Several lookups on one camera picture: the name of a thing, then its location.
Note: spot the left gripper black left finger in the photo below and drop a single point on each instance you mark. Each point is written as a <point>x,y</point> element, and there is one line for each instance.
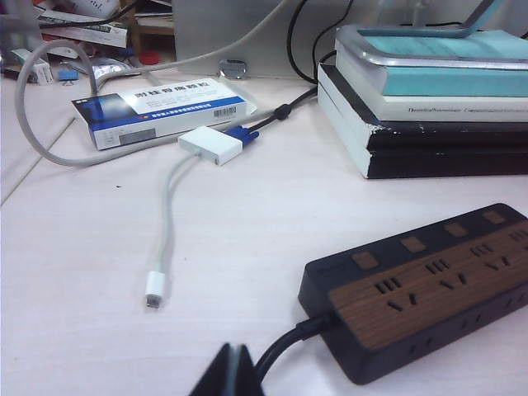
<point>218,375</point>

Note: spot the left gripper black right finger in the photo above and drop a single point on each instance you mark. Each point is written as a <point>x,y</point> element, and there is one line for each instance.
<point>245,375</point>

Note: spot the black wood-top power strip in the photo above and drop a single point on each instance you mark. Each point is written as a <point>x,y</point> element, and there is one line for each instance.
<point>412,288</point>

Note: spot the white adapter dongle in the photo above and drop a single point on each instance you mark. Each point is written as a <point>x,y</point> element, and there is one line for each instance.
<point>210,144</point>

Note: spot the white blue medicine box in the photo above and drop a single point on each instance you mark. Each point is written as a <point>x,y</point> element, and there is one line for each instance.
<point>165,107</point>

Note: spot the silver metal clip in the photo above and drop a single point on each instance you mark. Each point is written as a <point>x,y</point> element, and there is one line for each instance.
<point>233,69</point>

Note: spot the red bottle cap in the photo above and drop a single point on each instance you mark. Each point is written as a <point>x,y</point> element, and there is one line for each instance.
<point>150,57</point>

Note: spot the silver foil packet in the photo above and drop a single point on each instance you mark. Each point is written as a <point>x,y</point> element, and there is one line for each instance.
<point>107,70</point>

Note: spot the blue binder clip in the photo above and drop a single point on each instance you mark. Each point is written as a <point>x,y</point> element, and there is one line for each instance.
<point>68,76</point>

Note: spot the white book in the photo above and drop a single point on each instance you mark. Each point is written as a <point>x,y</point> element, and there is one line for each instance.
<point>453,109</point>

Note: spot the brown wooden cabinet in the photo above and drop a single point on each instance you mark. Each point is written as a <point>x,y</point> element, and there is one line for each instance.
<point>152,37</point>

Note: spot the teal silver monitor stand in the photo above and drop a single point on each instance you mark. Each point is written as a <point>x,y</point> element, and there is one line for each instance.
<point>371,54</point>

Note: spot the small white box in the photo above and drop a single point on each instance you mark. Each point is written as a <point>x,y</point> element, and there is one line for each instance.
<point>43,74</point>

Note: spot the teal book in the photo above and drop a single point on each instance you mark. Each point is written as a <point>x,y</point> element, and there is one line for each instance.
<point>453,80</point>

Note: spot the messy stack of papers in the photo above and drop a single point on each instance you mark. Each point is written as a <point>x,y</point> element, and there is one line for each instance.
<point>82,35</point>

